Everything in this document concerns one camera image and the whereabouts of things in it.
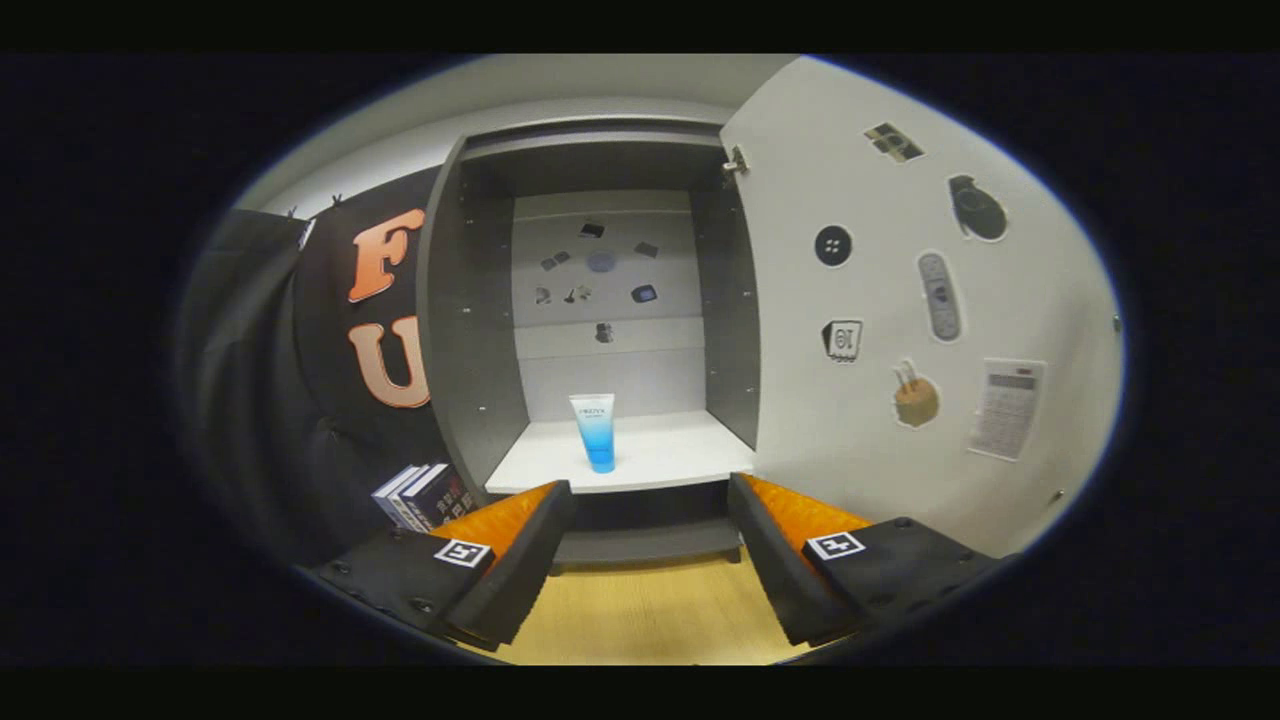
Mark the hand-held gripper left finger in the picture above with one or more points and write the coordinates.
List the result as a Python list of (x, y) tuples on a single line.
[(520, 570)]

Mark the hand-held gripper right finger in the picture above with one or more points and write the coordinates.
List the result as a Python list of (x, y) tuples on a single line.
[(770, 570)]

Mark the white cabinet door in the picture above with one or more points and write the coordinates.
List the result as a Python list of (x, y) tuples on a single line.
[(800, 420)]

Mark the blue and white tube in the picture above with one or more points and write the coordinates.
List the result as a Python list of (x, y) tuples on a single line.
[(595, 430)]

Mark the grey cabinet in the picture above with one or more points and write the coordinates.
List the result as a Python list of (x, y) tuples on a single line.
[(650, 450)]

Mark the black backdrop cloth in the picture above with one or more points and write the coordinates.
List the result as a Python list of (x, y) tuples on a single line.
[(250, 400)]

